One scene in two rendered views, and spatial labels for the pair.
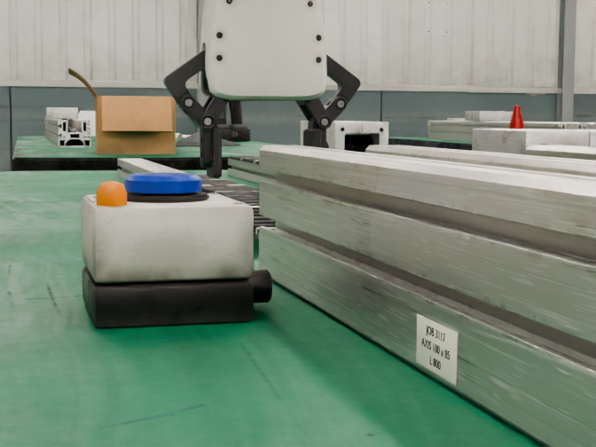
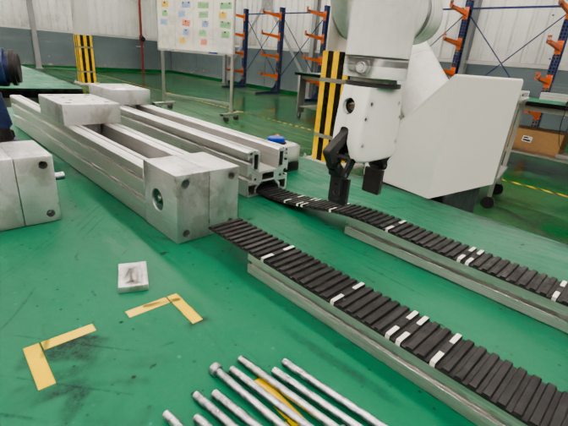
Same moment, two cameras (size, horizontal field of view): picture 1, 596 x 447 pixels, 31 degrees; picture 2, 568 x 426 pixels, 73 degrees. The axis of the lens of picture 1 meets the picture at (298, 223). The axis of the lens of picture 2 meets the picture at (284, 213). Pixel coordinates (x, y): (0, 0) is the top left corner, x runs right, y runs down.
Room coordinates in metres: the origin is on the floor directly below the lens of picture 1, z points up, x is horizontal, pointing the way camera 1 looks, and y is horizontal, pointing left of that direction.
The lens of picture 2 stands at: (1.33, -0.34, 1.02)
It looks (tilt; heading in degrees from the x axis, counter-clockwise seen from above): 22 degrees down; 149
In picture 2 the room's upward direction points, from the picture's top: 5 degrees clockwise
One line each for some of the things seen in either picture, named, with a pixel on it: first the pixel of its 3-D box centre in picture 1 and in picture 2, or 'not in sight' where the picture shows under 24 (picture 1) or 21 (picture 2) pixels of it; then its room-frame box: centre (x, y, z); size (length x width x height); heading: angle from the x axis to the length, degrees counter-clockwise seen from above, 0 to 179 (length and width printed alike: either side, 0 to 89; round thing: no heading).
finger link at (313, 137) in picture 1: (325, 137); (335, 182); (0.92, -0.02, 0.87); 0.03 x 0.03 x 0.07; 15
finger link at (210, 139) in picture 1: (199, 137); (378, 171); (0.89, 0.08, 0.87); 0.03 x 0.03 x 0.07; 15
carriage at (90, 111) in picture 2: not in sight; (79, 114); (0.38, -0.31, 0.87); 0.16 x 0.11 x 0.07; 15
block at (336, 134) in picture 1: (343, 151); not in sight; (1.75, -0.07, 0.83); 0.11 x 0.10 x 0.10; 107
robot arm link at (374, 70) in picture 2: not in sight; (374, 70); (0.91, 0.03, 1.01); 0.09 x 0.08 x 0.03; 105
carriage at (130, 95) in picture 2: not in sight; (119, 98); (0.09, -0.20, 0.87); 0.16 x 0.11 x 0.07; 15
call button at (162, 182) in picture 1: (163, 192); (275, 140); (0.57, 0.07, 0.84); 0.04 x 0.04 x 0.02
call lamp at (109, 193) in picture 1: (111, 192); not in sight; (0.53, 0.09, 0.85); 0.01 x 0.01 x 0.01
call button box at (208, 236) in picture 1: (179, 253); (272, 155); (0.57, 0.06, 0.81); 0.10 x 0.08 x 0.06; 105
